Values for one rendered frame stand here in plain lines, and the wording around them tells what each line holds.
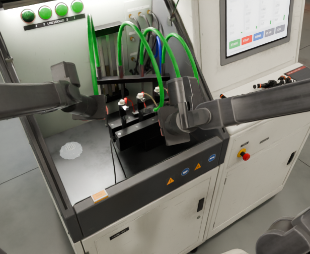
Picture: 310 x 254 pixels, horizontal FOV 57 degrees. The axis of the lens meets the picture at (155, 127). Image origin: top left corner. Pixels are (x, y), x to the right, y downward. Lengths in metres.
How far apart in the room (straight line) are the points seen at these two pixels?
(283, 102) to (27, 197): 2.02
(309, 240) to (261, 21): 1.09
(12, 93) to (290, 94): 0.46
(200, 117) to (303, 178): 1.97
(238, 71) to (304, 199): 1.25
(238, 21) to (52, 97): 0.95
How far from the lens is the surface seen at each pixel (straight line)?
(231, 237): 2.04
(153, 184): 1.08
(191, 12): 1.20
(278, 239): 0.58
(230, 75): 1.40
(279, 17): 1.56
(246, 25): 1.40
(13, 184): 2.44
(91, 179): 1.21
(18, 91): 0.53
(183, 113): 0.65
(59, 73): 0.75
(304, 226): 0.58
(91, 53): 0.87
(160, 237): 1.46
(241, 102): 0.58
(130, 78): 1.25
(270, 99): 0.56
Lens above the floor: 1.76
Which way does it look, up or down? 42 degrees down
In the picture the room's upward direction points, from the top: straight up
